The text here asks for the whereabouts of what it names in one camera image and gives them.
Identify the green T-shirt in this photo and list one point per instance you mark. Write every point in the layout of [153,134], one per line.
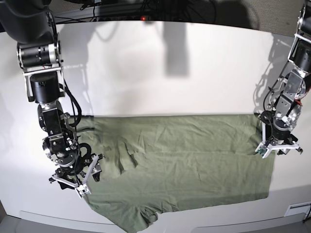
[159,164]

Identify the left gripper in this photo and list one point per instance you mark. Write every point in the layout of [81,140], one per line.
[273,136]

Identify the black power strip red light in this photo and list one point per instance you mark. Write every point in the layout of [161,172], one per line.
[140,16]

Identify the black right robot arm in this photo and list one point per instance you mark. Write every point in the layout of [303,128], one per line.
[32,25]

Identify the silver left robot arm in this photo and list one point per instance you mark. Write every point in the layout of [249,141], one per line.
[282,104]

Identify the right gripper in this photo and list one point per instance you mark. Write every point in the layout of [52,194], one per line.
[68,157]

